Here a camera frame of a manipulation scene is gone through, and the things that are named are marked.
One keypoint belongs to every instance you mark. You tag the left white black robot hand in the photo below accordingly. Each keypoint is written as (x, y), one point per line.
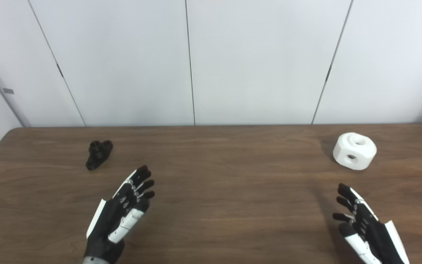
(112, 216)

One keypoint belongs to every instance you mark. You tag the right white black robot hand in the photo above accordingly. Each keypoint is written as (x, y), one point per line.
(376, 234)

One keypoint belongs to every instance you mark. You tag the black plastic holder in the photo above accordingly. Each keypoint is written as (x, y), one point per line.
(97, 156)

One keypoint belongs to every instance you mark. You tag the round white plastic piece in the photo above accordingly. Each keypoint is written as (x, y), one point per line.
(357, 152)

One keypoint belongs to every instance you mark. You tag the black panel seam clip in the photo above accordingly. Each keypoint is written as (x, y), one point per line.
(60, 70)
(328, 74)

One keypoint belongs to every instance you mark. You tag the small grey wall tag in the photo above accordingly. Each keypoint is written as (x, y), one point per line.
(8, 91)

